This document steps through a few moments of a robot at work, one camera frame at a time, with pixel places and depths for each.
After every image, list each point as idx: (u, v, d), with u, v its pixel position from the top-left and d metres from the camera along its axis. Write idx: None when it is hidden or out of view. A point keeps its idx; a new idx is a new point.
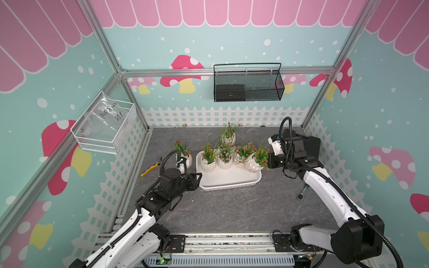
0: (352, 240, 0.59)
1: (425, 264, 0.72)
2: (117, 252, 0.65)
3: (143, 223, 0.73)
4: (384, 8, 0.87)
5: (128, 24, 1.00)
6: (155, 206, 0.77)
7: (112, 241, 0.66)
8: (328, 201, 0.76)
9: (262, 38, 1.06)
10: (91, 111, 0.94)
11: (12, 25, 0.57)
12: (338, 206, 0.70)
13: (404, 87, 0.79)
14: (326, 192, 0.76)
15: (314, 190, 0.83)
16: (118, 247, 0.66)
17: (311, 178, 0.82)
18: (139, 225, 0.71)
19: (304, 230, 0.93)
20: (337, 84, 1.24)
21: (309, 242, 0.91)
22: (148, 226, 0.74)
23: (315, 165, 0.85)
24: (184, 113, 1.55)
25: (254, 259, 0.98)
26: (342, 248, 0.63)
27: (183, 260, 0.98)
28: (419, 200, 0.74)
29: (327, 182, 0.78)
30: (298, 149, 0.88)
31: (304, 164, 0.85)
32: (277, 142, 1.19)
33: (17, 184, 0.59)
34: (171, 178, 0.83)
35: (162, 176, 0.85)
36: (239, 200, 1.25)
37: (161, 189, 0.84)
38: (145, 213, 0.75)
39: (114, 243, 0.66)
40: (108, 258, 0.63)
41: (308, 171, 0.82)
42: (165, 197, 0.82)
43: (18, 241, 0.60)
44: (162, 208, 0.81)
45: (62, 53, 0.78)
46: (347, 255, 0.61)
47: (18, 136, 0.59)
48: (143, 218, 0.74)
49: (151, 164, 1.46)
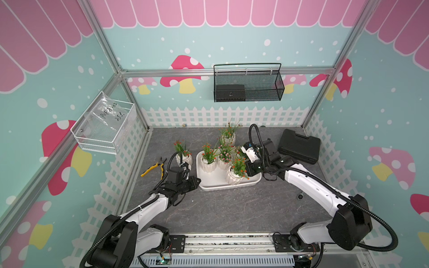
0: (349, 226, 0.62)
1: (425, 264, 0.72)
2: (144, 215, 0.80)
3: (163, 201, 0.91)
4: (384, 8, 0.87)
5: (128, 24, 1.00)
6: (168, 193, 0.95)
7: (142, 205, 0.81)
8: (313, 194, 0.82)
9: (262, 38, 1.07)
10: (91, 111, 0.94)
11: (12, 25, 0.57)
12: (325, 196, 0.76)
13: (405, 87, 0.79)
14: (309, 186, 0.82)
15: (299, 186, 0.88)
16: (146, 211, 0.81)
17: (292, 176, 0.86)
18: (159, 201, 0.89)
19: (302, 231, 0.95)
20: (337, 85, 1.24)
21: (311, 242, 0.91)
22: (162, 207, 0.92)
23: (291, 163, 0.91)
24: (184, 113, 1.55)
25: (253, 259, 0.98)
26: (341, 235, 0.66)
27: (183, 260, 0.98)
28: (418, 200, 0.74)
29: (306, 177, 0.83)
30: (272, 152, 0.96)
31: (280, 164, 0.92)
32: (250, 149, 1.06)
33: (16, 184, 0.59)
34: (177, 172, 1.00)
35: (169, 171, 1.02)
36: (239, 200, 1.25)
37: (168, 183, 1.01)
38: (162, 196, 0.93)
39: (143, 207, 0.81)
40: (138, 215, 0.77)
41: (287, 170, 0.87)
42: (173, 188, 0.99)
43: (18, 241, 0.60)
44: (172, 197, 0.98)
45: (62, 53, 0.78)
46: (347, 242, 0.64)
47: (18, 137, 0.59)
48: (161, 197, 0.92)
49: (150, 164, 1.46)
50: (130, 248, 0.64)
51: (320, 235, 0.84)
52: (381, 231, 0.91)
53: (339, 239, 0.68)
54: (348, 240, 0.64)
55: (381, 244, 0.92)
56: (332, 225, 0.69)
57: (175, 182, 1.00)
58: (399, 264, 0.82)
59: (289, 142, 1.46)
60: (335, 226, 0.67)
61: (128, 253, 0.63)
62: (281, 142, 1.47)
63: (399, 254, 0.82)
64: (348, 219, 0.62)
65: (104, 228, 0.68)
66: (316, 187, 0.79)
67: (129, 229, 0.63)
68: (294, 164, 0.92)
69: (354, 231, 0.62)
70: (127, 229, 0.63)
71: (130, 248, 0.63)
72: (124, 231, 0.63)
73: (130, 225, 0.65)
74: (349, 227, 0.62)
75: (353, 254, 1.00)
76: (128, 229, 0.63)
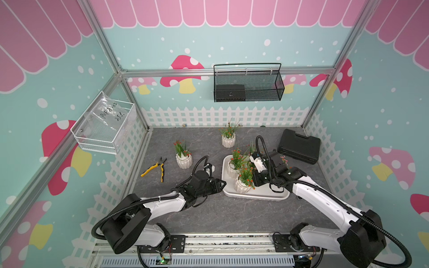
0: (362, 244, 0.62)
1: (425, 264, 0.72)
2: (159, 206, 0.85)
3: (180, 202, 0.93)
4: (384, 8, 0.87)
5: (128, 25, 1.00)
6: (186, 196, 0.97)
7: (161, 196, 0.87)
8: (323, 207, 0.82)
9: (262, 38, 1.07)
10: (91, 111, 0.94)
11: (12, 25, 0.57)
12: (335, 211, 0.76)
13: (405, 87, 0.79)
14: (319, 200, 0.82)
15: (308, 200, 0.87)
16: (162, 204, 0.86)
17: (300, 189, 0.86)
18: (177, 200, 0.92)
19: (304, 233, 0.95)
20: (337, 85, 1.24)
21: (312, 244, 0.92)
22: (178, 207, 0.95)
23: (299, 176, 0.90)
24: (184, 113, 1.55)
25: (254, 259, 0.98)
26: (353, 253, 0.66)
27: (183, 260, 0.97)
28: (419, 200, 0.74)
29: (316, 191, 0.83)
30: (278, 163, 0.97)
31: (287, 176, 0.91)
32: (258, 159, 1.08)
33: (16, 184, 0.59)
34: (200, 179, 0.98)
35: (194, 176, 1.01)
36: (239, 200, 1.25)
37: (191, 186, 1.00)
38: (180, 196, 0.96)
39: (162, 199, 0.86)
40: (155, 205, 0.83)
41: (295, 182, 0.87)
42: (192, 194, 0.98)
43: (18, 241, 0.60)
44: (189, 202, 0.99)
45: (62, 53, 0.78)
46: (361, 259, 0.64)
47: (18, 137, 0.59)
48: (179, 197, 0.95)
49: (150, 164, 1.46)
50: (135, 234, 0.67)
51: (325, 242, 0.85)
52: None
53: (353, 256, 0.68)
54: (362, 258, 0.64)
55: None
56: (344, 242, 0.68)
57: (197, 188, 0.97)
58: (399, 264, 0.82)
59: (289, 142, 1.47)
60: (348, 244, 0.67)
61: (132, 237, 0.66)
62: (280, 142, 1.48)
63: (399, 254, 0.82)
64: (361, 237, 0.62)
65: (123, 202, 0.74)
66: (327, 203, 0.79)
67: (142, 216, 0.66)
68: (302, 177, 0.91)
69: (368, 249, 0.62)
70: (140, 215, 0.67)
71: (136, 233, 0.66)
72: (137, 214, 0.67)
73: (144, 211, 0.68)
74: (363, 244, 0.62)
75: None
76: (141, 214, 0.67)
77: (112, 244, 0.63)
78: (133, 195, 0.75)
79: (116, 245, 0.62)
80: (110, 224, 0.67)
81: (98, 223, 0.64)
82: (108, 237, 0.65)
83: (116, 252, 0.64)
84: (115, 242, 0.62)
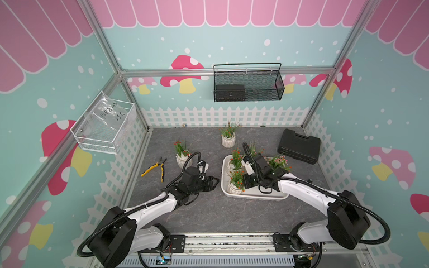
0: (343, 224, 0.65)
1: (425, 264, 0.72)
2: (147, 214, 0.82)
3: (170, 202, 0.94)
4: (384, 8, 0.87)
5: (128, 25, 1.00)
6: (178, 195, 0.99)
7: (147, 203, 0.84)
8: (306, 199, 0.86)
9: (262, 38, 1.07)
10: (91, 111, 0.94)
11: (12, 25, 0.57)
12: (316, 198, 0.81)
13: (405, 87, 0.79)
14: (301, 191, 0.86)
15: (292, 194, 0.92)
16: (149, 211, 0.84)
17: (285, 185, 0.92)
18: (166, 202, 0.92)
19: (302, 231, 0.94)
20: (337, 85, 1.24)
21: (311, 242, 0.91)
22: (170, 209, 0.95)
23: (282, 173, 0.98)
24: (184, 113, 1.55)
25: (253, 259, 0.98)
26: (341, 236, 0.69)
27: (183, 260, 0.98)
28: (419, 200, 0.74)
29: (297, 183, 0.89)
30: (263, 166, 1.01)
31: (273, 177, 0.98)
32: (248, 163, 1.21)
33: (16, 184, 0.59)
34: (191, 175, 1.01)
35: (184, 172, 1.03)
36: (239, 200, 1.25)
37: (182, 183, 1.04)
38: (171, 197, 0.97)
39: (148, 206, 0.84)
40: (142, 214, 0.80)
41: (279, 181, 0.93)
42: (184, 190, 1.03)
43: (18, 241, 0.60)
44: (182, 199, 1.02)
45: (62, 53, 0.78)
46: (348, 240, 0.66)
47: (18, 136, 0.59)
48: (169, 197, 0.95)
49: (151, 164, 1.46)
50: (125, 246, 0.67)
51: (323, 235, 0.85)
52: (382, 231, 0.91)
53: (341, 239, 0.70)
54: (349, 238, 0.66)
55: (380, 243, 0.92)
56: (330, 226, 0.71)
57: (187, 185, 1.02)
58: (399, 264, 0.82)
59: (289, 142, 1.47)
60: (333, 228, 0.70)
61: (122, 249, 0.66)
62: (281, 142, 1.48)
63: (400, 254, 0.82)
64: (340, 216, 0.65)
65: (107, 218, 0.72)
66: (307, 192, 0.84)
67: (128, 228, 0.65)
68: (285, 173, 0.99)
69: (349, 227, 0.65)
70: (125, 228, 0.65)
71: (125, 244, 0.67)
72: (123, 227, 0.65)
73: (129, 224, 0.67)
74: (344, 223, 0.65)
75: (353, 254, 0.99)
76: (127, 226, 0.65)
77: (102, 260, 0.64)
78: (117, 208, 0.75)
79: (106, 261, 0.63)
80: (98, 241, 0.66)
81: (81, 244, 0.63)
82: (98, 253, 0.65)
83: (108, 265, 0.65)
84: (106, 257, 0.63)
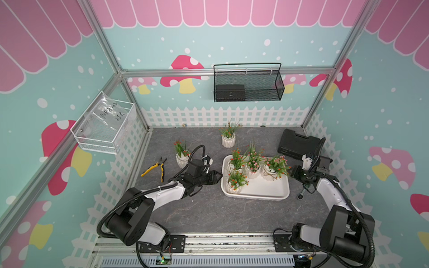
0: (335, 221, 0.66)
1: (425, 264, 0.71)
2: (161, 196, 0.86)
3: (180, 189, 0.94)
4: (384, 8, 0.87)
5: (128, 24, 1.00)
6: (185, 185, 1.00)
7: (161, 186, 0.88)
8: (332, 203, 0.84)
9: (262, 38, 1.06)
10: (91, 111, 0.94)
11: (11, 25, 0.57)
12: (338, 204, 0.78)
13: (404, 87, 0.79)
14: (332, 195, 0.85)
15: (322, 196, 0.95)
16: (163, 193, 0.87)
17: (323, 182, 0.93)
18: (176, 188, 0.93)
19: (305, 226, 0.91)
20: (337, 85, 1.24)
21: (305, 238, 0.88)
22: (179, 195, 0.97)
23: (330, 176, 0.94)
24: (184, 113, 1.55)
25: (253, 259, 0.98)
26: (325, 237, 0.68)
27: (183, 260, 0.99)
28: (419, 200, 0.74)
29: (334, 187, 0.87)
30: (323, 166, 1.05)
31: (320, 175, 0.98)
32: (309, 159, 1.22)
33: (16, 184, 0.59)
34: (196, 166, 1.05)
35: (190, 163, 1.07)
36: (239, 200, 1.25)
37: (187, 173, 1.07)
38: (179, 185, 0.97)
39: (162, 189, 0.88)
40: (156, 195, 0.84)
41: (321, 178, 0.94)
42: (190, 181, 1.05)
43: (18, 241, 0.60)
44: (188, 189, 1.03)
45: (62, 53, 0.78)
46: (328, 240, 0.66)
47: (18, 137, 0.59)
48: (179, 185, 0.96)
49: (151, 164, 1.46)
50: (143, 223, 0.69)
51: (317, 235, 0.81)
52: (382, 231, 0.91)
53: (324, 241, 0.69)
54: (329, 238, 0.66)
55: (380, 243, 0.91)
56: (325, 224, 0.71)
57: (193, 175, 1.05)
58: (399, 265, 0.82)
59: (290, 142, 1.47)
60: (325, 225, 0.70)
61: (141, 226, 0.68)
62: (281, 142, 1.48)
63: (400, 254, 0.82)
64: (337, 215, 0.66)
65: (124, 197, 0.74)
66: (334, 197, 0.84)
67: (147, 205, 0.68)
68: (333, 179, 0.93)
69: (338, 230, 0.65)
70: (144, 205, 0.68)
71: (143, 223, 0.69)
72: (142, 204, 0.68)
73: (148, 201, 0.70)
74: (335, 223, 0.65)
75: None
76: (145, 204, 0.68)
77: (122, 237, 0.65)
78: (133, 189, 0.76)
79: (127, 237, 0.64)
80: (115, 219, 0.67)
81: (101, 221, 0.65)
82: (117, 231, 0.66)
83: (127, 243, 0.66)
84: (125, 234, 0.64)
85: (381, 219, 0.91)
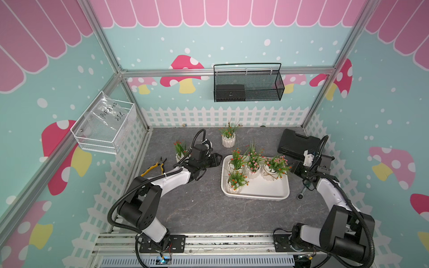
0: (335, 221, 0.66)
1: (425, 264, 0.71)
2: (167, 182, 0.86)
3: (185, 174, 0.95)
4: (384, 8, 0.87)
5: (128, 24, 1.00)
6: (190, 168, 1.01)
7: (167, 173, 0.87)
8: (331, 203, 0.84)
9: (262, 38, 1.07)
10: (91, 111, 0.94)
11: (11, 25, 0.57)
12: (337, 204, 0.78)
13: (404, 87, 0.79)
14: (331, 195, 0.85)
15: (322, 196, 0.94)
16: (169, 179, 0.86)
17: (323, 182, 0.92)
18: (181, 173, 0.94)
19: (305, 226, 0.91)
20: (337, 84, 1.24)
21: (305, 238, 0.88)
22: (185, 180, 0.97)
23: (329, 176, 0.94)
24: (184, 113, 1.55)
25: (253, 259, 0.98)
26: (325, 237, 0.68)
27: (182, 260, 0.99)
28: (419, 200, 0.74)
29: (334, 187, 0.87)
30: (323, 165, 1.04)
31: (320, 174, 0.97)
32: (310, 156, 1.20)
33: (15, 185, 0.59)
34: (201, 151, 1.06)
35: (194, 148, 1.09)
36: (239, 200, 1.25)
37: (192, 158, 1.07)
38: (185, 169, 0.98)
39: (168, 175, 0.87)
40: (162, 182, 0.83)
41: (321, 178, 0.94)
42: (195, 164, 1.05)
43: (18, 241, 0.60)
44: (194, 173, 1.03)
45: (62, 53, 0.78)
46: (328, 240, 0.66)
47: (18, 137, 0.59)
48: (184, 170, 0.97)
49: (151, 164, 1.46)
50: (153, 208, 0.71)
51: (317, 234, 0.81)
52: (382, 231, 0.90)
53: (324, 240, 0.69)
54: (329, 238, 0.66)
55: (380, 243, 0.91)
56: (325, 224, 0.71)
57: (198, 159, 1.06)
58: (399, 265, 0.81)
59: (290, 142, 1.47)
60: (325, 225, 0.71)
61: (151, 211, 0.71)
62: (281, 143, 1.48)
63: (400, 254, 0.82)
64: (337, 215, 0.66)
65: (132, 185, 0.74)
66: (334, 197, 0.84)
67: (155, 191, 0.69)
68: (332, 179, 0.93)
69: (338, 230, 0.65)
70: (152, 191, 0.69)
71: (152, 207, 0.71)
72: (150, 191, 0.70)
73: (155, 188, 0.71)
74: (335, 223, 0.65)
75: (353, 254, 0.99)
76: (153, 191, 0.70)
77: (134, 223, 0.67)
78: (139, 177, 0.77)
79: (139, 223, 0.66)
80: (126, 207, 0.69)
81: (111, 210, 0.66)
82: (128, 218, 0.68)
83: (140, 228, 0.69)
84: (138, 220, 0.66)
85: (381, 219, 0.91)
